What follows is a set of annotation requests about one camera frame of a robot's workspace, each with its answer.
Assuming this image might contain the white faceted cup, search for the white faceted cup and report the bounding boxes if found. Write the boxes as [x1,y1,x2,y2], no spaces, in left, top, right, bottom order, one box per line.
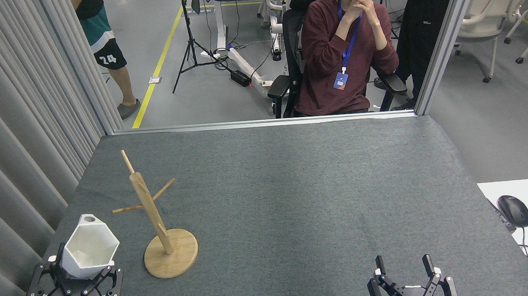
[57,212,122,282]

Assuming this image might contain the wooden cup rack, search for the wooden cup rack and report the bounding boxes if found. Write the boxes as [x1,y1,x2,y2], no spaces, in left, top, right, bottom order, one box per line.
[108,145,201,283]

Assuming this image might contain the seated person's right hand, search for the seated person's right hand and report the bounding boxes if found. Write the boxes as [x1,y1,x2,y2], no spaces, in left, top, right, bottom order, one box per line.
[334,2,362,28]

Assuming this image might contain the seated person's left hand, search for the seated person's left hand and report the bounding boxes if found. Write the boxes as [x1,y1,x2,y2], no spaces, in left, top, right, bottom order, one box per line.
[351,0,381,27]

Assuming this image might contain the black flat device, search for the black flat device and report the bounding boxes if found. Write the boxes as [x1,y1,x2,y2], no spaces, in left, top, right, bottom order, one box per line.
[487,197,517,235]

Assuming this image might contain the black computer mouse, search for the black computer mouse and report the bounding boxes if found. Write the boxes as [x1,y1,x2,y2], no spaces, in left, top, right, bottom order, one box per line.
[497,193,528,230]

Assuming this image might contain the blue and white badge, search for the blue and white badge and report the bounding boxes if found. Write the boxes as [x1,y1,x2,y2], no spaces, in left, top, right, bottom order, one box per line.
[332,71,350,91]

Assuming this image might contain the standing person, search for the standing person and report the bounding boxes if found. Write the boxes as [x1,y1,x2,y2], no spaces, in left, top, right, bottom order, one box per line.
[368,0,471,112]
[69,0,142,123]

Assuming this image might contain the seated person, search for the seated person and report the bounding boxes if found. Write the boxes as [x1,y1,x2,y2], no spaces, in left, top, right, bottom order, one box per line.
[287,0,403,117]

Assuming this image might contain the black office chair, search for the black office chair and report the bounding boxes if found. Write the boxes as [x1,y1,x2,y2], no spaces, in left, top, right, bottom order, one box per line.
[260,0,409,119]

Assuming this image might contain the black tripod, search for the black tripod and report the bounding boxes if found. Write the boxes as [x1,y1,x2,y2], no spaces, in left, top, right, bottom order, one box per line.
[166,0,233,94]

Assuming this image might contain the white armchair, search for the white armchair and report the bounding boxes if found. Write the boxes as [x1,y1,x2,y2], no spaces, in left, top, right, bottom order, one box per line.
[420,0,528,88]

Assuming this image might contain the white desk with dark top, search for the white desk with dark top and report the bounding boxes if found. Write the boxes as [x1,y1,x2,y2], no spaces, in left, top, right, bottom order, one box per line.
[191,0,277,97]

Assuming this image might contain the white stand on wheels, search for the white stand on wheels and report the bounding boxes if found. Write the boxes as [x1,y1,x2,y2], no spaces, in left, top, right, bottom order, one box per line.
[265,0,307,63]

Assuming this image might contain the silver aluminium post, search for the silver aluminium post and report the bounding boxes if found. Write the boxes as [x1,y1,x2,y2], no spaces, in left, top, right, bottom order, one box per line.
[407,0,494,116]
[38,0,117,139]

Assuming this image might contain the silver table rail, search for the silver table rail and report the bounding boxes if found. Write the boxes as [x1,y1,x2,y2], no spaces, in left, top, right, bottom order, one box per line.
[113,108,418,139]

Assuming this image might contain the blue lanyard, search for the blue lanyard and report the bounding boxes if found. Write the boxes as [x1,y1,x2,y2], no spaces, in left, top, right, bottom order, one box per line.
[337,0,367,73]

